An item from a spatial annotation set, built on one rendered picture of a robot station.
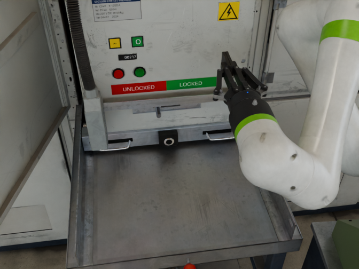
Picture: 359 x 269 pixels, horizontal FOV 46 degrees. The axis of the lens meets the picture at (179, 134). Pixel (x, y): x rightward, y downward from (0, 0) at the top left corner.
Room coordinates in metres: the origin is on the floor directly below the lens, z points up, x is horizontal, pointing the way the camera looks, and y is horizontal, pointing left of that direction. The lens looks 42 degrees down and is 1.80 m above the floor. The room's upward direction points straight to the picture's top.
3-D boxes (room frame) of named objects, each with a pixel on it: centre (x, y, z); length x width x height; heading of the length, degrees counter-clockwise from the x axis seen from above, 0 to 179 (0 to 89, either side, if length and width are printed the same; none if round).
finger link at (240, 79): (0.83, -0.15, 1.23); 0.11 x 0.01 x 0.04; 7
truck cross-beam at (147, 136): (1.04, 0.04, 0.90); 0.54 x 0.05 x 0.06; 98
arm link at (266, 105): (0.68, -0.15, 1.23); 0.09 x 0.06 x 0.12; 98
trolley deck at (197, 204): (0.95, 0.03, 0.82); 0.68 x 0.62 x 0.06; 8
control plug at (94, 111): (0.92, 0.24, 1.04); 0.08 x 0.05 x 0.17; 8
